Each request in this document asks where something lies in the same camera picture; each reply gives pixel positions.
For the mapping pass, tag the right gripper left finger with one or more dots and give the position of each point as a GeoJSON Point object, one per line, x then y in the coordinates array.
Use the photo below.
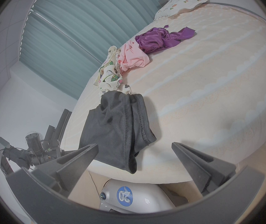
{"type": "Point", "coordinates": [72, 167]}

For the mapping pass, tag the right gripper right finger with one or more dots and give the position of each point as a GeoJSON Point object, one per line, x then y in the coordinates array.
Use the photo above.
{"type": "Point", "coordinates": [200, 167]}

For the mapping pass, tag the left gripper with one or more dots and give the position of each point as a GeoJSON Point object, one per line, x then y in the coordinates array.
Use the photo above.
{"type": "Point", "coordinates": [54, 153]}

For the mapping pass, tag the black T-shirt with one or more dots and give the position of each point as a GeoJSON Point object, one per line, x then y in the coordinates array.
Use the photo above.
{"type": "Point", "coordinates": [119, 129]}

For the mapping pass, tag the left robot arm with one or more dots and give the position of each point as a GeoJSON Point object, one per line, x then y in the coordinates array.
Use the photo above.
{"type": "Point", "coordinates": [18, 148]}

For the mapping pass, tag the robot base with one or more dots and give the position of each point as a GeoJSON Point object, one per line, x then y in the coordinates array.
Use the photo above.
{"type": "Point", "coordinates": [133, 198]}

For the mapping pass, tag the bed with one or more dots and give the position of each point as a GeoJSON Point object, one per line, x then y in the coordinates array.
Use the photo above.
{"type": "Point", "coordinates": [193, 90]}

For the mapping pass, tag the black chest of drawers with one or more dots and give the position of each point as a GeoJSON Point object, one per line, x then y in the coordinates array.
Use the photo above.
{"type": "Point", "coordinates": [57, 127]}

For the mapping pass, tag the white printed garment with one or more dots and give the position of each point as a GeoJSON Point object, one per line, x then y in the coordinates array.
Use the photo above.
{"type": "Point", "coordinates": [110, 76]}

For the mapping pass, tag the blue-green curtain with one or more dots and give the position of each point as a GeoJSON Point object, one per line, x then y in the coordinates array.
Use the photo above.
{"type": "Point", "coordinates": [100, 13]}
{"type": "Point", "coordinates": [53, 55]}

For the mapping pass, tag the pink garment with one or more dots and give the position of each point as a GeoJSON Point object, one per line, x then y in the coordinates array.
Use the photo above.
{"type": "Point", "coordinates": [133, 57]}

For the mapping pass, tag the purple garment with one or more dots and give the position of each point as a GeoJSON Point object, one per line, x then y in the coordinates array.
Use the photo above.
{"type": "Point", "coordinates": [161, 38]}

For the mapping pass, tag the white printed pillow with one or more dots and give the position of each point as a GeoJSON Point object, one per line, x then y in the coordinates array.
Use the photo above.
{"type": "Point", "coordinates": [182, 5]}

